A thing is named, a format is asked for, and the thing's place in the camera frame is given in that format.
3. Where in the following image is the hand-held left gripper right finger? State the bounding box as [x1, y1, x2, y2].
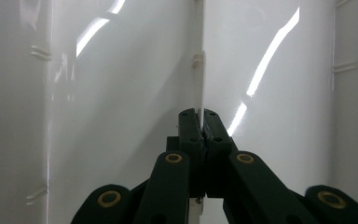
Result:
[202, 108, 239, 199]

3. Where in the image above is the white plastic divided storage box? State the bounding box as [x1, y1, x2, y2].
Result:
[0, 0, 358, 224]

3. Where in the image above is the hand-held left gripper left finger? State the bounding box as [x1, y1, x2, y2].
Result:
[166, 107, 207, 199]

